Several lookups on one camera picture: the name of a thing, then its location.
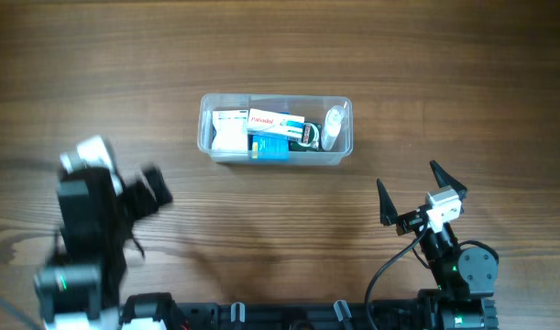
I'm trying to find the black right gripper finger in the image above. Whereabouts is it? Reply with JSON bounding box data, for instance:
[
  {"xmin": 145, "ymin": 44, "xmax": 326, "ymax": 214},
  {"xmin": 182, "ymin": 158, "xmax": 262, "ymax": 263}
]
[
  {"xmin": 377, "ymin": 179, "xmax": 398, "ymax": 226},
  {"xmin": 429, "ymin": 159, "xmax": 467, "ymax": 200}
]

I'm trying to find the white medicine box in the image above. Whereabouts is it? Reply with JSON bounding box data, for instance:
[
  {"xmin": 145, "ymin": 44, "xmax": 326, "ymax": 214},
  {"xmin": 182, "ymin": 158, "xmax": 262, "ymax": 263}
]
[{"xmin": 212, "ymin": 110, "xmax": 248, "ymax": 152}]

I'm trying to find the green ointment box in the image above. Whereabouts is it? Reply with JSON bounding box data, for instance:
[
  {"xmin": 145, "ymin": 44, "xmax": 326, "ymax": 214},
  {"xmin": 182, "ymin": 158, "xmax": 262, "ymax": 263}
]
[{"xmin": 289, "ymin": 122, "xmax": 322, "ymax": 152}]

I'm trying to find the blue lozenge box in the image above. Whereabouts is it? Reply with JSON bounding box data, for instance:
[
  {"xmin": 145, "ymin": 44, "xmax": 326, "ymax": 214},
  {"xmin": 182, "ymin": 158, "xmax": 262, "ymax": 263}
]
[{"xmin": 249, "ymin": 135, "xmax": 289, "ymax": 161}]

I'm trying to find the white spray bottle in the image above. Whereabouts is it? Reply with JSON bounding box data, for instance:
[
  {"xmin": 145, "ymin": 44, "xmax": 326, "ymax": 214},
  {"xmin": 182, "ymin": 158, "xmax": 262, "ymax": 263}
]
[{"xmin": 321, "ymin": 105, "xmax": 345, "ymax": 151}]

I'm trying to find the white Panadol box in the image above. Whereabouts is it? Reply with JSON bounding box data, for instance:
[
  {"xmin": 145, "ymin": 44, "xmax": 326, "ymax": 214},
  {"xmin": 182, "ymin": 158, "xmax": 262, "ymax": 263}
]
[{"xmin": 247, "ymin": 108, "xmax": 305, "ymax": 141}]

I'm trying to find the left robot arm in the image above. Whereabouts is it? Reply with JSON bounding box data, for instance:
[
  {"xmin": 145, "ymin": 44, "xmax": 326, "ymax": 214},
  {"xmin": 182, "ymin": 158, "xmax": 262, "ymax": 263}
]
[{"xmin": 34, "ymin": 166, "xmax": 172, "ymax": 325}]

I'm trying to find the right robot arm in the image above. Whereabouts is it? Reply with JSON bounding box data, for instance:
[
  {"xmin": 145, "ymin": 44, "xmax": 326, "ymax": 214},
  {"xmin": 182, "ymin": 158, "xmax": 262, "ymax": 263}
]
[{"xmin": 364, "ymin": 160, "xmax": 500, "ymax": 329}]

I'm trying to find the clear plastic container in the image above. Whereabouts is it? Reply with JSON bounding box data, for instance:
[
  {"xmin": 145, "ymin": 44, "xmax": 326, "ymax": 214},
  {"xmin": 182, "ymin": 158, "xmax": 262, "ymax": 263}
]
[{"xmin": 197, "ymin": 93, "xmax": 353, "ymax": 166}]

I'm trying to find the black right camera cable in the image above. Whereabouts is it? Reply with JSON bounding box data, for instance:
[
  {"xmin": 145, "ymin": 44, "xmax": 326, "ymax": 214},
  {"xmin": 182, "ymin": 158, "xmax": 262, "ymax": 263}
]
[{"xmin": 364, "ymin": 222, "xmax": 430, "ymax": 330}]

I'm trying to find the black camera cable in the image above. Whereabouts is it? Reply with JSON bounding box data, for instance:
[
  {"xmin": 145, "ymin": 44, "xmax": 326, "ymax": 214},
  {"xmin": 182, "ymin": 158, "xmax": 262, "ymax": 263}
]
[
  {"xmin": 0, "ymin": 288, "xmax": 40, "ymax": 330},
  {"xmin": 364, "ymin": 222, "xmax": 430, "ymax": 330}
]

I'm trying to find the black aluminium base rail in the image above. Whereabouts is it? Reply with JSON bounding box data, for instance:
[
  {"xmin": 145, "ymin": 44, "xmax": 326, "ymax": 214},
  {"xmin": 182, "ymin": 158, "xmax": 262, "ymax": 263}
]
[{"xmin": 169, "ymin": 299, "xmax": 499, "ymax": 330}]

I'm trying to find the black left camera cable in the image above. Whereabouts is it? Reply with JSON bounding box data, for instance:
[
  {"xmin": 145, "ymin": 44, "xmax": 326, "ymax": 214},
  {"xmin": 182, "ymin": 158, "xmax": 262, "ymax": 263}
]
[{"xmin": 0, "ymin": 288, "xmax": 40, "ymax": 330}]

